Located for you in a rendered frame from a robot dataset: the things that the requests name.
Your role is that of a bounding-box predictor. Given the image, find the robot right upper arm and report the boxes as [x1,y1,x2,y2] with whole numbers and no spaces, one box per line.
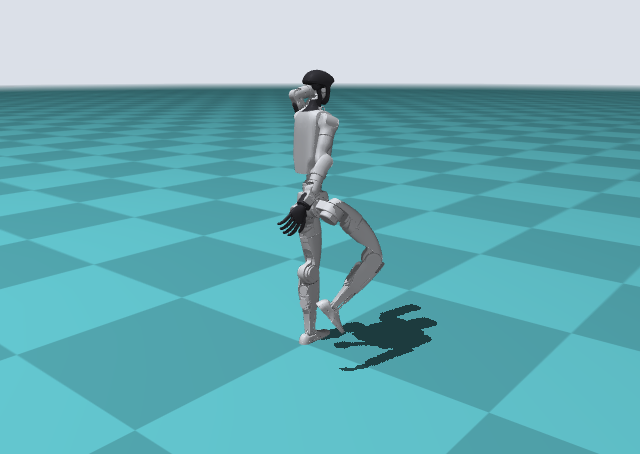
[314,113,339,169]

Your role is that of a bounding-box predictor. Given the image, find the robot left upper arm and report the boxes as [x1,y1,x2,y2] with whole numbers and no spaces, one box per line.
[294,88,326,120]

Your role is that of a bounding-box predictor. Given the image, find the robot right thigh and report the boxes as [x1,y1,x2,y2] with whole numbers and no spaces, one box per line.
[315,198,383,264]

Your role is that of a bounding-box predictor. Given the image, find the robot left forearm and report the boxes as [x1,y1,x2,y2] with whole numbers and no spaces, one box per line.
[289,84,315,110]

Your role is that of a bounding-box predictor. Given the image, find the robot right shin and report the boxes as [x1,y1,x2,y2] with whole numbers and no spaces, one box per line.
[331,252,385,313]

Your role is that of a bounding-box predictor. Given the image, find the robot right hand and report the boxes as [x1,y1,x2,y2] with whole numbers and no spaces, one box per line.
[277,192,313,236]

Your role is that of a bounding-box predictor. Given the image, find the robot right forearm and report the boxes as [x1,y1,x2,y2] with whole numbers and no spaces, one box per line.
[303,155,333,206]

